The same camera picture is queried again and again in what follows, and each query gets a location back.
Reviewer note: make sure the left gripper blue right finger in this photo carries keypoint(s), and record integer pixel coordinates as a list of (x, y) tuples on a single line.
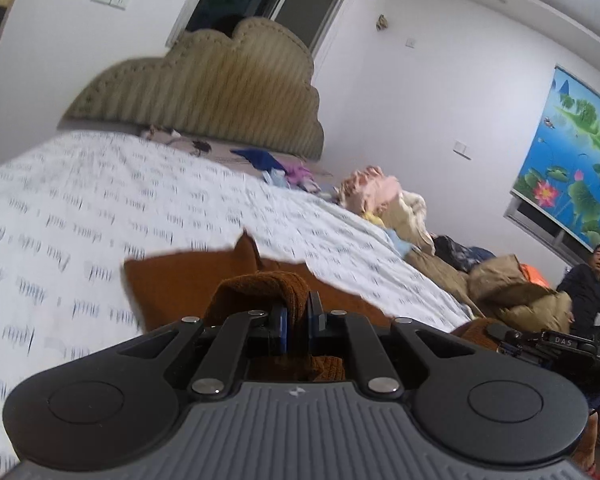
[(354, 339)]

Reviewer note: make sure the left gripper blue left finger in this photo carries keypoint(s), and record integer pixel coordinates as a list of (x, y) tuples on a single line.
[(231, 346)]

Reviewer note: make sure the brown knit sweater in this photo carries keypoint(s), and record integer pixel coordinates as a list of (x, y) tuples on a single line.
[(214, 285)]

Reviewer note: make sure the man in dark jacket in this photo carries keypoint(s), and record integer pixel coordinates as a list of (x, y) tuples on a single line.
[(582, 285)]

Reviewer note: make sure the light blue garment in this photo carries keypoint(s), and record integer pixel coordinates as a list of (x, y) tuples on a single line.
[(401, 247)]

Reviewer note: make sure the beige tan jacket pile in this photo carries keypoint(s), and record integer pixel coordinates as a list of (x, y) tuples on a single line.
[(502, 287)]

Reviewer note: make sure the dark floral garment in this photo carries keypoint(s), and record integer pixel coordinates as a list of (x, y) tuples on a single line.
[(460, 257)]

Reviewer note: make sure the pink crumpled garment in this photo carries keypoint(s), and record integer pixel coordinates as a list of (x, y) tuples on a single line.
[(368, 191)]

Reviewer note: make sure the purple garment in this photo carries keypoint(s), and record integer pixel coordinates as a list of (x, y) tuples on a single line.
[(300, 176)]

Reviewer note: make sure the navy blue garment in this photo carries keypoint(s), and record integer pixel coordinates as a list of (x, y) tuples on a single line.
[(260, 159)]

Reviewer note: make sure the white script-print bed sheet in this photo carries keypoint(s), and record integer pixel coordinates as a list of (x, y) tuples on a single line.
[(75, 208)]

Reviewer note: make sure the olive striped padded headboard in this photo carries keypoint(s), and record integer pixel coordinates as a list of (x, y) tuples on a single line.
[(253, 87)]

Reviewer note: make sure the white wall switch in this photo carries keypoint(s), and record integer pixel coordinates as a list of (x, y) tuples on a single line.
[(461, 150)]

